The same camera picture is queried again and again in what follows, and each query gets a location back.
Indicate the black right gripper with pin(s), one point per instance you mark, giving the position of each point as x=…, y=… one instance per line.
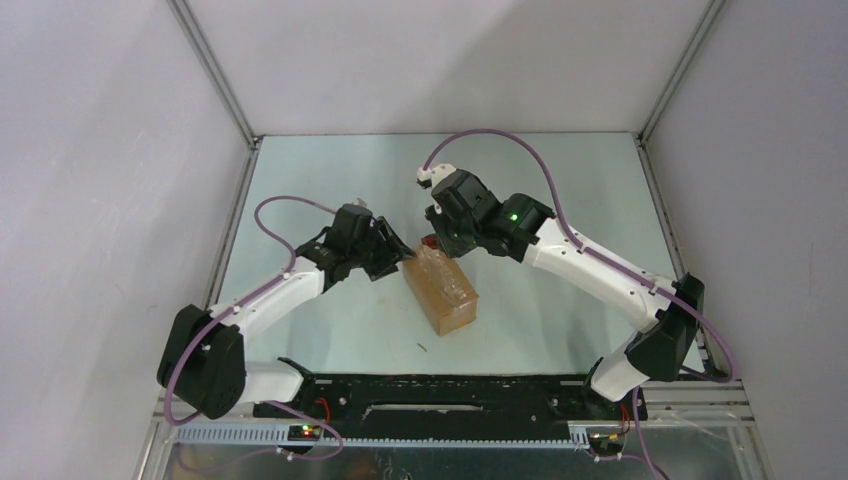
x=437, y=217

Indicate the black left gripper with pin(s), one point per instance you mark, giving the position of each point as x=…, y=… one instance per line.
x=392, y=245

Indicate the brown cardboard express box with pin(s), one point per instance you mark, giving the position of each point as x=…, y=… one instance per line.
x=442, y=290

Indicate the red black utility knife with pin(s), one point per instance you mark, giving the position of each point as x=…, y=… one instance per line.
x=431, y=241

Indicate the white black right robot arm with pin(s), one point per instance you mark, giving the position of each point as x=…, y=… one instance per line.
x=659, y=309

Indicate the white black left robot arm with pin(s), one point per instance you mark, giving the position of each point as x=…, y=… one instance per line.
x=205, y=362

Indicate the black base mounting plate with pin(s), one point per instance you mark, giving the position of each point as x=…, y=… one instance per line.
x=464, y=408

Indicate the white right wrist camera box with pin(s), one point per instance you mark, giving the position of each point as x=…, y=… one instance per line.
x=430, y=177

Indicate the aluminium frame rail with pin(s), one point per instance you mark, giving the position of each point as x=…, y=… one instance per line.
x=693, y=430

